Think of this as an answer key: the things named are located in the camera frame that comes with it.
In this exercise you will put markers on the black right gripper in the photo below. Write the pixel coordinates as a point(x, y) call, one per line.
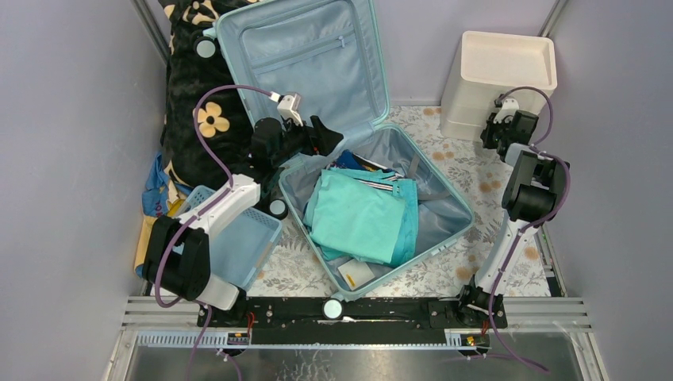
point(489, 126)

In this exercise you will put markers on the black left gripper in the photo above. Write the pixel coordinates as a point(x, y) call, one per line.
point(309, 139)

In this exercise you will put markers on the white three-drawer storage cabinet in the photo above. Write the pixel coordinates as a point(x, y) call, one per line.
point(485, 66)

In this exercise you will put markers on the light blue ribbed suitcase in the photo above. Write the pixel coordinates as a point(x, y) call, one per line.
point(329, 53)

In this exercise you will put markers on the teal cloth top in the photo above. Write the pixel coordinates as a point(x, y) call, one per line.
point(351, 218)

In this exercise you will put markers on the teal cloth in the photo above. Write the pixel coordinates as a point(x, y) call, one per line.
point(400, 187)
point(351, 218)

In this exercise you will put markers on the black floral plush blanket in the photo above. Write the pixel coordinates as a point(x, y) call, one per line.
point(204, 140)

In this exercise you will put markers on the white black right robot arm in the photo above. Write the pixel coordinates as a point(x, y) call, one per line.
point(534, 192)

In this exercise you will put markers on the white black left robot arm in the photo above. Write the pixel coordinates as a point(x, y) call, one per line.
point(272, 144)

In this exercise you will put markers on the dark blue flat item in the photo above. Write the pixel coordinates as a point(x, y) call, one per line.
point(349, 160)

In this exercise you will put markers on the floral patterned floor mat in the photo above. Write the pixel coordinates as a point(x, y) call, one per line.
point(292, 270)

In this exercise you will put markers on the teal folded cloth bottom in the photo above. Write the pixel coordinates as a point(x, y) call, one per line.
point(400, 187)

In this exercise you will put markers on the light blue perforated plastic basket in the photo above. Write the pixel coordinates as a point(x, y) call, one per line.
point(230, 240)

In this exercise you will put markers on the blue yellow cloth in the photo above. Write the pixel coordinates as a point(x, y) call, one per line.
point(163, 195)

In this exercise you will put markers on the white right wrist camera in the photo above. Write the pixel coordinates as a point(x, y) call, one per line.
point(507, 108)

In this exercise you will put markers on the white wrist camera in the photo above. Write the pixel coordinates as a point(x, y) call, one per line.
point(507, 108)
point(288, 106)

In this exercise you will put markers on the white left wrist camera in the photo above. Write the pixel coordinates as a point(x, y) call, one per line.
point(288, 106)

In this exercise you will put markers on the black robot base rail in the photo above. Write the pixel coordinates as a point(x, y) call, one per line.
point(393, 321)

